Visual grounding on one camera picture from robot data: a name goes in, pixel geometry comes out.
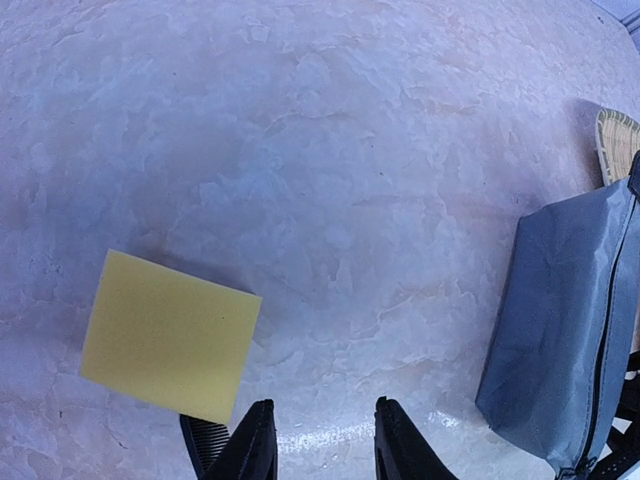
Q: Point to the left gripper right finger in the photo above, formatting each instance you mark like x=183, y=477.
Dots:
x=401, y=452

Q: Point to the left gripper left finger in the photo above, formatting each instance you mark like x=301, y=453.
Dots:
x=251, y=453

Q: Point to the yellow sponge block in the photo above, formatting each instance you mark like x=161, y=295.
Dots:
x=169, y=338

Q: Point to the grey zip pouch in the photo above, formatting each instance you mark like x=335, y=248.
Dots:
x=558, y=357

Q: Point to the black plastic comb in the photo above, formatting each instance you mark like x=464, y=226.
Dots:
x=204, y=441

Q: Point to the woven bamboo tray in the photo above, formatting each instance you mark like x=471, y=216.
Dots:
x=617, y=142

